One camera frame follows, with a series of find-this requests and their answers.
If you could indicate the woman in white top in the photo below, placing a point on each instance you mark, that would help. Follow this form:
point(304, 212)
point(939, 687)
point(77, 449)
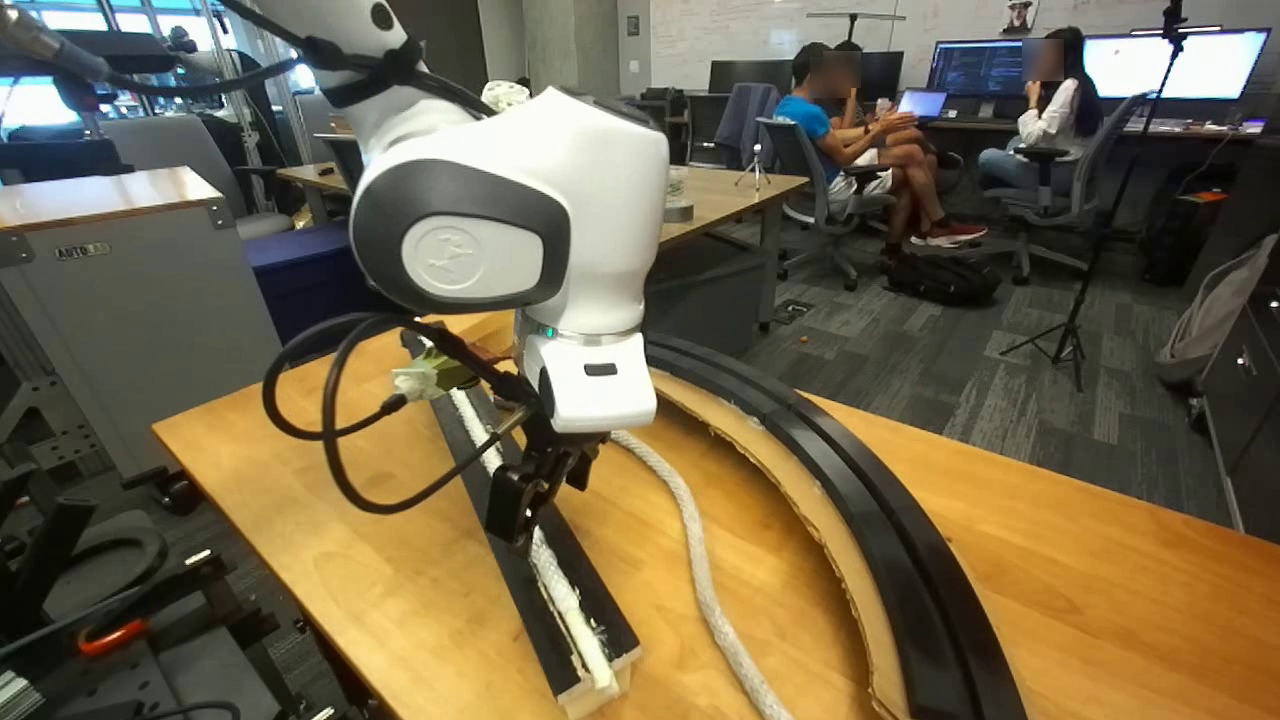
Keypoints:
point(1062, 113)

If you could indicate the curved cardboard sheet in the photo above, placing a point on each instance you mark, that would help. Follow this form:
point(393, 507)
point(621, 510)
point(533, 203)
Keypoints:
point(865, 601)

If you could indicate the black camera tripod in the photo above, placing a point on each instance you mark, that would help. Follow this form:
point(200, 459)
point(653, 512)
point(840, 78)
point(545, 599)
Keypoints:
point(1068, 339)

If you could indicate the blue grey office chair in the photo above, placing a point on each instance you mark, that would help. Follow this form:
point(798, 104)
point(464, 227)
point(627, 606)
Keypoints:
point(741, 123)
point(786, 153)

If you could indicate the grey fabric bag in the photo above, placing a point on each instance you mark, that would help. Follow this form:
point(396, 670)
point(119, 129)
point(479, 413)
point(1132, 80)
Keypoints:
point(1222, 312)

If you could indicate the person in blue shirt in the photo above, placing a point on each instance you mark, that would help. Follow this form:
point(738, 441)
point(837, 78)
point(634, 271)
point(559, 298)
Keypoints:
point(802, 124)

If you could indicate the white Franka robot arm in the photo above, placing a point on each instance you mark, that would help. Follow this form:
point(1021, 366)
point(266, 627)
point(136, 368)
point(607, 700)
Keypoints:
point(585, 203)

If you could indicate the person in dark shirt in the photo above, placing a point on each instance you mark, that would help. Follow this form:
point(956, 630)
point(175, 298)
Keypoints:
point(840, 80)

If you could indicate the grey tape roll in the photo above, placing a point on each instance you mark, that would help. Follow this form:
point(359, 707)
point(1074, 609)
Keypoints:
point(682, 210)

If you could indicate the wooden office desk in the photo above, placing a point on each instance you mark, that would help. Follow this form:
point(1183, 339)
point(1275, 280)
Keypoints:
point(726, 195)

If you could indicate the black backpack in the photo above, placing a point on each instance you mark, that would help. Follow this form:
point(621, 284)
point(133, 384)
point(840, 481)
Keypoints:
point(945, 278)

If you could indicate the small open laptop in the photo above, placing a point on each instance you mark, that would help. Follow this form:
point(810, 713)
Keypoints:
point(923, 101)

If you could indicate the long dark computer desk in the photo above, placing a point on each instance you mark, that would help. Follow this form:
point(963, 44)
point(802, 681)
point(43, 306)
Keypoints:
point(1172, 129)

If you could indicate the dark blue box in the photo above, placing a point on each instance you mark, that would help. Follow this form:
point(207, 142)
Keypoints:
point(302, 275)

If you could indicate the monitor with white screen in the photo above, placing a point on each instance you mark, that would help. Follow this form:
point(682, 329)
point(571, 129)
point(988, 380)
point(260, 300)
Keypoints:
point(1207, 66)

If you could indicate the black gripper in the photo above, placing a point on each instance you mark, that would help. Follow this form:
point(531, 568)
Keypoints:
point(563, 452)

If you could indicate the monitor with blue screen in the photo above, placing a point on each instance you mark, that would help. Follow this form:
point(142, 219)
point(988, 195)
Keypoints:
point(986, 71)

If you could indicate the black metal floor frame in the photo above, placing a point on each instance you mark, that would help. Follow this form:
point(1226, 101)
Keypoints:
point(33, 546)

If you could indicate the grey swivel office chair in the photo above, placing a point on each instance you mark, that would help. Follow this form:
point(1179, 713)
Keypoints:
point(1106, 145)

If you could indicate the straight black board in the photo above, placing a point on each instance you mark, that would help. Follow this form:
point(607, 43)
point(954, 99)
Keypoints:
point(609, 623)

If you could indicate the black drawer cabinet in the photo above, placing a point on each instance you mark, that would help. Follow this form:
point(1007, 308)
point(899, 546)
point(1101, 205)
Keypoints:
point(1255, 402)

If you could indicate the black switched off monitor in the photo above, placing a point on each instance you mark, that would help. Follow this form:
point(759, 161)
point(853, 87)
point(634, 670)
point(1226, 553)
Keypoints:
point(741, 75)

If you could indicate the grey cabinet with wooden top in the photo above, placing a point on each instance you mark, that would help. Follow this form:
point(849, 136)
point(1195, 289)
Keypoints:
point(133, 306)

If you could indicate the curved black board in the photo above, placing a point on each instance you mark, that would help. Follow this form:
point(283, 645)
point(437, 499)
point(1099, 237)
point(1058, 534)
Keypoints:
point(881, 507)

